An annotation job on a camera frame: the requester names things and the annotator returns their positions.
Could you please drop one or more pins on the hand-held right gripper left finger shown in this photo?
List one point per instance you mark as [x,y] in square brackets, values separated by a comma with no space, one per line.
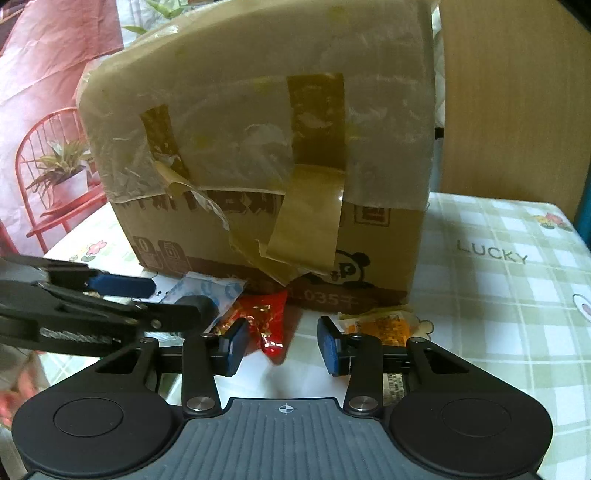
[236,346]

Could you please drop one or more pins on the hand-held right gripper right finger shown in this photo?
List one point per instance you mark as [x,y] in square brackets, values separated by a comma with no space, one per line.
[328,346]

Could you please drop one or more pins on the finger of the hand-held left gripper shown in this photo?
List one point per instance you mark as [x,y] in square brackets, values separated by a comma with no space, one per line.
[122,287]
[92,318]

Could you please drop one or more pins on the red snack packet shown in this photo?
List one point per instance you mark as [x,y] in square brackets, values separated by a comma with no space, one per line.
[263,318]

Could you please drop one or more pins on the orange snack packet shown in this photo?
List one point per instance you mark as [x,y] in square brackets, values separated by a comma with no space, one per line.
[383,328]

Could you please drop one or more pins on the blue white snack packet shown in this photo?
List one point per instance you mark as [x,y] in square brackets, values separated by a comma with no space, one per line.
[203,287]

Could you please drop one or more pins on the checked rabbit print tablecloth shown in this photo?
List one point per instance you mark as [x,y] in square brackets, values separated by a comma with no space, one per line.
[485,323]

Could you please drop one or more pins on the taped cardboard box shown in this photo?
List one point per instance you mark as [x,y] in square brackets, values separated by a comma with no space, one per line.
[258,138]

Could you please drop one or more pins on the printed red backdrop cloth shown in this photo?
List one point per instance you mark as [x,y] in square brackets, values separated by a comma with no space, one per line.
[46,92]

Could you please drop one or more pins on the wooden board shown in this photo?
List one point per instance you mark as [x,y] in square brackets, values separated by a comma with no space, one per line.
[508,92]

